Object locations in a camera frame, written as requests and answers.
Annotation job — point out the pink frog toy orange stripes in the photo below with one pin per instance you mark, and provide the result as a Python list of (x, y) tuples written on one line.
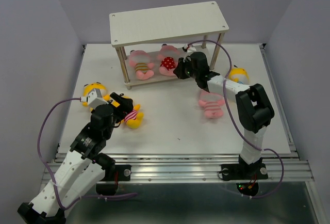
[(142, 64)]

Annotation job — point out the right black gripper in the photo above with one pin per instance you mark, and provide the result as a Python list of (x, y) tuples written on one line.
[(178, 71)]

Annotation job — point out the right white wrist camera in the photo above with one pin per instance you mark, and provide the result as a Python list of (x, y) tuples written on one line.
[(188, 50)]

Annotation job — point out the pink frog toy polka-dot dress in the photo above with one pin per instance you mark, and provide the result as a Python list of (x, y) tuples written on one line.
[(168, 57)]

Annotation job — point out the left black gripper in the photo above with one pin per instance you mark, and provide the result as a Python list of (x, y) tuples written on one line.
[(126, 104)]

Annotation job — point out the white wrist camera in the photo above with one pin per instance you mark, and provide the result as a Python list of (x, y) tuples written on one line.
[(188, 50), (93, 98)]

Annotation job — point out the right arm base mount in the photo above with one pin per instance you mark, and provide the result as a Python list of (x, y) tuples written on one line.
[(240, 172)]

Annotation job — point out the pink frog toy striped shirt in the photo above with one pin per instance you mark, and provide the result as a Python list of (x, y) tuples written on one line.
[(211, 104)]

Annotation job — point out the yellow toy pink stripes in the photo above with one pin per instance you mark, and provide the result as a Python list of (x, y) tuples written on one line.
[(96, 85)]

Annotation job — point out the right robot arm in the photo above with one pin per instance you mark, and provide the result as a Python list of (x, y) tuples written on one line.
[(253, 107)]

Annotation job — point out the yellow toy blue striped shirt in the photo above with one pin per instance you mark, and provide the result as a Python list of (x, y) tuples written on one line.
[(239, 75)]

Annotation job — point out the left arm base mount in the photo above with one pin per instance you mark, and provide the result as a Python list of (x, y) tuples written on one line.
[(113, 172)]

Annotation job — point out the white two-tier shelf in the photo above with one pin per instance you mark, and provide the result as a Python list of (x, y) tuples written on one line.
[(149, 29)]

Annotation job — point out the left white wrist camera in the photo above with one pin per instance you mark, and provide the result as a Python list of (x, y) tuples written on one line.
[(93, 98)]

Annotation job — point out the aluminium rail frame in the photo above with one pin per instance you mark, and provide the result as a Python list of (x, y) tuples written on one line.
[(175, 144)]

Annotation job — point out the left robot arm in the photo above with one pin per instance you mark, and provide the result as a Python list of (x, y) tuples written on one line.
[(84, 164)]

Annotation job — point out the yellow toy red stripes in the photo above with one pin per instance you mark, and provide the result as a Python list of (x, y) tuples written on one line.
[(134, 119)]

